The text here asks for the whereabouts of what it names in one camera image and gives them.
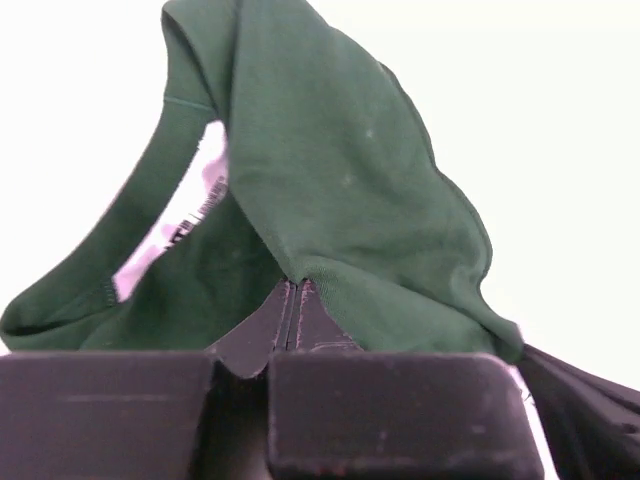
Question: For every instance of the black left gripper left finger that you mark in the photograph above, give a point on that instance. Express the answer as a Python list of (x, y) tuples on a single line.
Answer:
[(245, 350)]

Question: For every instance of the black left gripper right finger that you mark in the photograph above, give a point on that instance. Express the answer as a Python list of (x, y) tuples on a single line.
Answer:
[(312, 329)]

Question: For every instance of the white green raglan t-shirt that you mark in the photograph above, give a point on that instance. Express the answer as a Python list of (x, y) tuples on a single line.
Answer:
[(286, 151)]

